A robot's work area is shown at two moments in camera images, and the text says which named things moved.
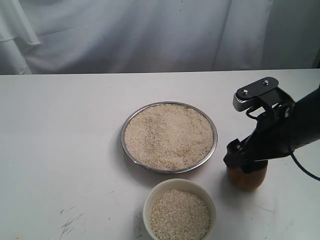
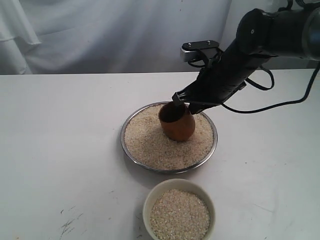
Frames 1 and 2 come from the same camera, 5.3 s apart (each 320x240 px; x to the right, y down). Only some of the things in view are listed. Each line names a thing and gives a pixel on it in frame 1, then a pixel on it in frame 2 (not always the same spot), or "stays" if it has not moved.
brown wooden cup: x=246 y=182 -> x=177 y=122
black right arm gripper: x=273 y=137 -> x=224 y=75
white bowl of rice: x=179 y=209 stays
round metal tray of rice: x=168 y=137 stays
